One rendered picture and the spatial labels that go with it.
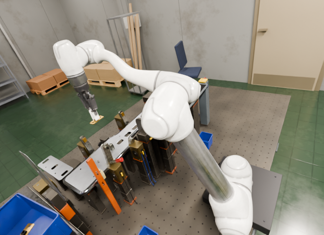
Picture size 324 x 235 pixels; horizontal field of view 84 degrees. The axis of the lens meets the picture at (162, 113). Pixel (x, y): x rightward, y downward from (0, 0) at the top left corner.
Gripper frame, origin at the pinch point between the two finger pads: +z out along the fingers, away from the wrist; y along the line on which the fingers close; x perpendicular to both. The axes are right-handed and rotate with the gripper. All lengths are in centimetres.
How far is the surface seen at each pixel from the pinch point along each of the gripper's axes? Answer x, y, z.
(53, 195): 41.4, -18.3, 9.6
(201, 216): 0, -64, 60
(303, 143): -169, -124, 130
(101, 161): 10.2, -2.0, 29.6
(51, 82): -179, 483, 106
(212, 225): 1, -71, 60
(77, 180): 26.9, 0.4, 29.6
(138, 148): -4.4, -23.5, 22.9
